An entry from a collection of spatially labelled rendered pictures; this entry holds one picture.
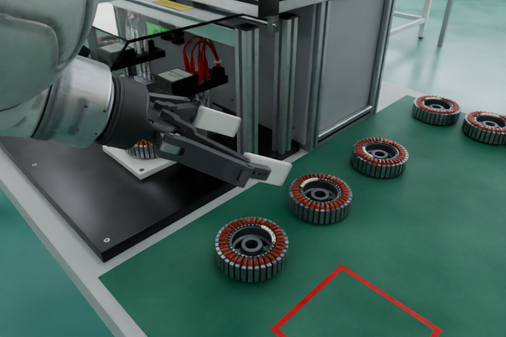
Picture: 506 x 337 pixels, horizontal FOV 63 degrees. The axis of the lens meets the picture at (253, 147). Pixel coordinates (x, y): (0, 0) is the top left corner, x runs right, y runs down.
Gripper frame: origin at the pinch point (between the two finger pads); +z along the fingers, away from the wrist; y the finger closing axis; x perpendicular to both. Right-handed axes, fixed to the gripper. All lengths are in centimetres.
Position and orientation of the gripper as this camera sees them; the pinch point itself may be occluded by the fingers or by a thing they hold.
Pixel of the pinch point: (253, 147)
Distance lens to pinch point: 55.1
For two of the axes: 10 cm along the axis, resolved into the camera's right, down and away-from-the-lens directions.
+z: 7.8, 2.0, 6.0
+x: 4.3, -8.7, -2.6
